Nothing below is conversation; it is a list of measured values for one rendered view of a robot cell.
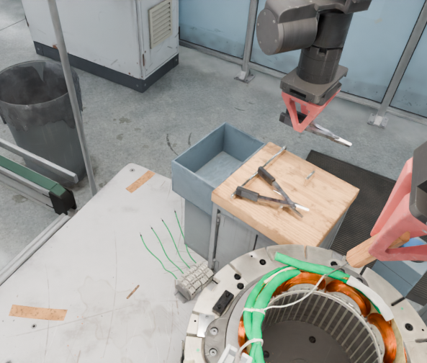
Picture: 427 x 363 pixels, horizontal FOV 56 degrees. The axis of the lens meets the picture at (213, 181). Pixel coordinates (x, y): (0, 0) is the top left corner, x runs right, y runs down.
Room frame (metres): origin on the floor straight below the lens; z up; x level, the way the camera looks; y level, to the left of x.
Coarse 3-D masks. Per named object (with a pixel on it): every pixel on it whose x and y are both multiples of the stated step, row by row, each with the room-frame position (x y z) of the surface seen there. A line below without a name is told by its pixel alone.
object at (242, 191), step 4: (236, 188) 0.47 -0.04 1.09; (240, 188) 0.47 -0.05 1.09; (244, 188) 0.47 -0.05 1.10; (236, 192) 0.47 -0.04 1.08; (240, 192) 0.46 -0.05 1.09; (244, 192) 0.46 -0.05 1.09; (248, 192) 0.46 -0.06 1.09; (252, 192) 0.46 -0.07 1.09; (256, 192) 0.46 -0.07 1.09; (244, 196) 0.46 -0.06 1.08; (248, 196) 0.46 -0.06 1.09; (252, 196) 0.46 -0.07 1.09; (256, 196) 0.45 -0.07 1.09; (256, 200) 0.45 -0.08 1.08
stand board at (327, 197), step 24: (240, 168) 0.55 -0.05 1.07; (288, 168) 0.56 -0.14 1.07; (312, 168) 0.57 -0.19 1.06; (216, 192) 0.48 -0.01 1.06; (264, 192) 0.49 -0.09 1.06; (288, 192) 0.50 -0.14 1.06; (312, 192) 0.50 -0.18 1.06; (336, 192) 0.51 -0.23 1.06; (240, 216) 0.44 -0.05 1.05; (264, 216) 0.43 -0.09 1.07; (288, 216) 0.44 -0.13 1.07; (312, 216) 0.44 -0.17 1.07; (336, 216) 0.45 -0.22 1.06; (288, 240) 0.39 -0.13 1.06; (312, 240) 0.39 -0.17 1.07
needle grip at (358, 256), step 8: (408, 232) 0.20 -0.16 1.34; (368, 240) 0.21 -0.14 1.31; (400, 240) 0.20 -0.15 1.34; (408, 240) 0.20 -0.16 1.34; (352, 248) 0.21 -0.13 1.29; (360, 248) 0.21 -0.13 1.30; (368, 248) 0.20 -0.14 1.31; (352, 256) 0.21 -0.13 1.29; (360, 256) 0.20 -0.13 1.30; (368, 256) 0.20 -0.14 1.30; (352, 264) 0.20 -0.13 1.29; (360, 264) 0.20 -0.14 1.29
